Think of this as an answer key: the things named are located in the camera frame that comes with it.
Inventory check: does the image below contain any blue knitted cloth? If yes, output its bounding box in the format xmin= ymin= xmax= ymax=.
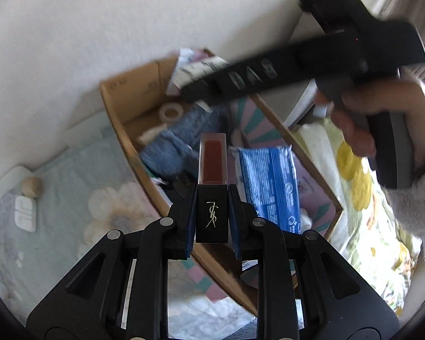
xmin=139 ymin=104 xmax=234 ymax=185

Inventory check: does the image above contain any yellow floral blanket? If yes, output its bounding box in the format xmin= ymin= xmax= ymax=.
xmin=297 ymin=117 xmax=425 ymax=316

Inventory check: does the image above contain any red lipstick with black cap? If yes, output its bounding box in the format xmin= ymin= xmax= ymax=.
xmin=195 ymin=132 xmax=230 ymax=244

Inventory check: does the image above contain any floral tablecloth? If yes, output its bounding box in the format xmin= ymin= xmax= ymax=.
xmin=0 ymin=127 xmax=256 ymax=340

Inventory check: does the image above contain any person's right forearm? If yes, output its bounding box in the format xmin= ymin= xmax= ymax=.
xmin=385 ymin=163 xmax=425 ymax=268

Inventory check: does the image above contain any pink patterned cardboard box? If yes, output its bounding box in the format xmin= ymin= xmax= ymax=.
xmin=100 ymin=48 xmax=344 ymax=318

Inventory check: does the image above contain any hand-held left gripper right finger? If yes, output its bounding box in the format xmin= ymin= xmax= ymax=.
xmin=229 ymin=183 xmax=401 ymax=340

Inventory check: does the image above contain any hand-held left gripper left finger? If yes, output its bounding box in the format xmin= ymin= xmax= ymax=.
xmin=25 ymin=184 xmax=199 ymax=340

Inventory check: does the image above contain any blue wipes packet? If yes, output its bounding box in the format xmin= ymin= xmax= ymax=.
xmin=237 ymin=145 xmax=303 ymax=235

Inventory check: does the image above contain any wooden cylinder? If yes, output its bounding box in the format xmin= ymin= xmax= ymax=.
xmin=21 ymin=176 xmax=44 ymax=199

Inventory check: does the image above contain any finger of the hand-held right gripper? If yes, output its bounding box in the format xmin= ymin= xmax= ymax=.
xmin=180 ymin=43 xmax=302 ymax=106

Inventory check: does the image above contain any white tape roll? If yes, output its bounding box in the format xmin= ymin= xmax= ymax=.
xmin=159 ymin=103 xmax=184 ymax=123

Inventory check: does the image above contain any white paper sheet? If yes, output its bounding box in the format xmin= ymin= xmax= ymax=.
xmin=166 ymin=48 xmax=231 ymax=95

